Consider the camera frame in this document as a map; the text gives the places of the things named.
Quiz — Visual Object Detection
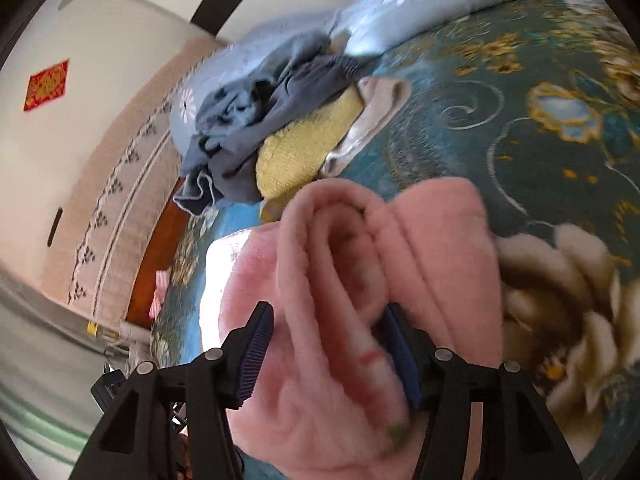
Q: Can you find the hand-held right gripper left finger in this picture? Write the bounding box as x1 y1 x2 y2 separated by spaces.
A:
67 301 276 480

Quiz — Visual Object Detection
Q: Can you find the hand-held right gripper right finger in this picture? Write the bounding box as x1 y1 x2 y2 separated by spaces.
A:
382 302 586 480

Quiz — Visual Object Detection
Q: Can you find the pink fleece garment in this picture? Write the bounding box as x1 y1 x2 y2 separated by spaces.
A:
217 177 506 480

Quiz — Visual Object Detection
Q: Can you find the small pink cloth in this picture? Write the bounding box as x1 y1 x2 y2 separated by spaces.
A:
149 269 172 318

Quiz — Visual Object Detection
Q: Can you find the yellow white fuzzy garment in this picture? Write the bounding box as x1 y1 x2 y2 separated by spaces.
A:
259 192 288 223

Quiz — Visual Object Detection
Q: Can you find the yellow knit sweater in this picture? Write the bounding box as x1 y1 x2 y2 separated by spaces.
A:
255 85 366 201

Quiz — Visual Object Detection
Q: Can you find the beige quilted headboard cover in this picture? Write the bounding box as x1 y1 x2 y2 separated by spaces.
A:
42 35 231 321

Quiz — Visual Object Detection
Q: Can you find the blue knit sweater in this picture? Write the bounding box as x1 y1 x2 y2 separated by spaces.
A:
192 29 335 161

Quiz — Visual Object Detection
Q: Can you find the beige garment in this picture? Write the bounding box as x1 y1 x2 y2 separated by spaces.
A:
320 77 413 178

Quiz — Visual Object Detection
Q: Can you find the dark grey garment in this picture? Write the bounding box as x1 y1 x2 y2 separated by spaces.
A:
172 55 375 217

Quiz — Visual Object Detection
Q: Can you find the wooden bed frame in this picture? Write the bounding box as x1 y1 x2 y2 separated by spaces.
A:
125 175 193 328

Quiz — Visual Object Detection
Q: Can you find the dark wall fixture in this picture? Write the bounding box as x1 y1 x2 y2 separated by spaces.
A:
47 207 63 247

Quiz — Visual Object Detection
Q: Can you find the red wall decoration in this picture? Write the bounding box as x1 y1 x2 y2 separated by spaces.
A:
22 60 70 112

